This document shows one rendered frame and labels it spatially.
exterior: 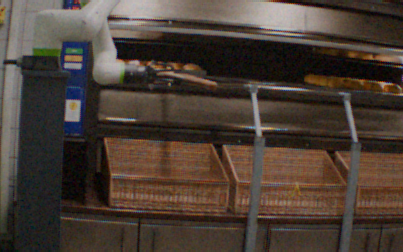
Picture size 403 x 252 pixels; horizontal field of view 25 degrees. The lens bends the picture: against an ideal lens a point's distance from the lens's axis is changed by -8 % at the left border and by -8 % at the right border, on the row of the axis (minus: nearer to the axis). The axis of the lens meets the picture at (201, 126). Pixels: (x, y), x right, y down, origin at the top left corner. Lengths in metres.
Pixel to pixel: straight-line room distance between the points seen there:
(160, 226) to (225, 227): 0.30
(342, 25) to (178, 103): 0.97
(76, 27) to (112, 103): 1.24
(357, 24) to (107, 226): 1.76
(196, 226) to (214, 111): 0.74
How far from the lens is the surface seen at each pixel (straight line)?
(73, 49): 4.79
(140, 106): 4.86
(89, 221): 4.36
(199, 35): 4.76
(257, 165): 4.36
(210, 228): 4.42
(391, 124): 5.18
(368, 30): 5.11
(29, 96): 3.70
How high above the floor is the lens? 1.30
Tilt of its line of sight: 4 degrees down
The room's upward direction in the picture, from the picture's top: 4 degrees clockwise
